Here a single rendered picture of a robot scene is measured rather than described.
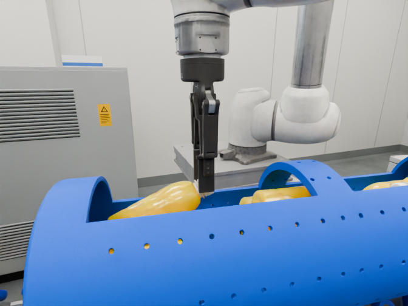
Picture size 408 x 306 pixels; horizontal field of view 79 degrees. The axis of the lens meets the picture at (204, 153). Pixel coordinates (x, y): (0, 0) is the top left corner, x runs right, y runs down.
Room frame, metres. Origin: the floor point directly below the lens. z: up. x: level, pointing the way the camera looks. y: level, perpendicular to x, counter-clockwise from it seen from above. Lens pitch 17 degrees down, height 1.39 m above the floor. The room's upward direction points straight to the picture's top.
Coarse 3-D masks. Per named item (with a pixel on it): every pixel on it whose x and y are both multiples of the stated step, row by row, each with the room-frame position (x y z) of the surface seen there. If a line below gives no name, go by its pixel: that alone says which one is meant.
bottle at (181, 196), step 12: (156, 192) 0.43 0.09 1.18; (168, 192) 0.41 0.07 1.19; (180, 192) 0.41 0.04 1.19; (192, 192) 0.41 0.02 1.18; (132, 204) 0.42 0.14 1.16; (144, 204) 0.40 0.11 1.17; (156, 204) 0.40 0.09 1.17; (168, 204) 0.40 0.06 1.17; (180, 204) 0.40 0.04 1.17; (192, 204) 0.41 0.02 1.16; (120, 216) 0.39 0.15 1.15; (132, 216) 0.39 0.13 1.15
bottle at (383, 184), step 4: (396, 180) 0.56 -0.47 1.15; (400, 180) 0.56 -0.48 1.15; (372, 184) 0.55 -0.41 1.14; (376, 184) 0.54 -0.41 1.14; (380, 184) 0.54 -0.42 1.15; (384, 184) 0.53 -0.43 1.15; (388, 184) 0.53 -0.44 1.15; (364, 188) 0.55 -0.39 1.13; (368, 188) 0.54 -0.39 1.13; (372, 188) 0.53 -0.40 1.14; (376, 188) 0.53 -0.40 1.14
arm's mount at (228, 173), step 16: (192, 144) 1.14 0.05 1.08; (224, 144) 1.15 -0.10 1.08; (176, 160) 1.09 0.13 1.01; (192, 160) 0.91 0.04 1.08; (224, 160) 0.91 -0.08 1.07; (272, 160) 0.92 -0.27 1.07; (288, 160) 0.92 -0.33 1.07; (192, 176) 0.85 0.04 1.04; (224, 176) 0.80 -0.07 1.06; (240, 176) 0.82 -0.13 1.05; (256, 176) 0.84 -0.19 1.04
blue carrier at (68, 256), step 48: (48, 192) 0.32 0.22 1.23; (96, 192) 0.45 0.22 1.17; (240, 192) 0.54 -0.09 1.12; (336, 192) 0.36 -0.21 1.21; (384, 192) 0.37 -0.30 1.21; (48, 240) 0.25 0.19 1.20; (96, 240) 0.26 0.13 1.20; (144, 240) 0.27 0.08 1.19; (192, 240) 0.27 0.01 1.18; (240, 240) 0.28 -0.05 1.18; (288, 240) 0.29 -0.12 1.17; (336, 240) 0.30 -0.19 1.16; (384, 240) 0.32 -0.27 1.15; (48, 288) 0.22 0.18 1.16; (96, 288) 0.23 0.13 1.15; (144, 288) 0.24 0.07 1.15; (192, 288) 0.25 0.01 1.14; (240, 288) 0.26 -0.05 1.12; (288, 288) 0.27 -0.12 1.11; (336, 288) 0.29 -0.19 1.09; (384, 288) 0.31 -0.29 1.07
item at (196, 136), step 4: (192, 104) 0.45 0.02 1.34; (192, 108) 0.45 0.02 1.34; (192, 112) 0.45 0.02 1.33; (192, 116) 0.45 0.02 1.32; (196, 120) 0.45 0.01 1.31; (196, 124) 0.46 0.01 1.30; (196, 128) 0.46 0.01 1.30; (196, 132) 0.46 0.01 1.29; (196, 136) 0.46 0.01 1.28; (196, 140) 0.46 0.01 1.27; (196, 144) 0.46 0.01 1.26; (196, 148) 0.47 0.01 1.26
